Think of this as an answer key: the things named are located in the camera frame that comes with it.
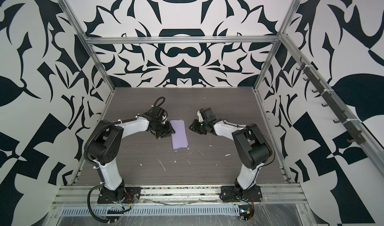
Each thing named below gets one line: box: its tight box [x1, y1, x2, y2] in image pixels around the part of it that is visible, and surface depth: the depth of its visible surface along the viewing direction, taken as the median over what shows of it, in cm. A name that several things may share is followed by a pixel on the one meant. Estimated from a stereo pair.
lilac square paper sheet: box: [170, 119, 189, 150], surface depth 96 cm
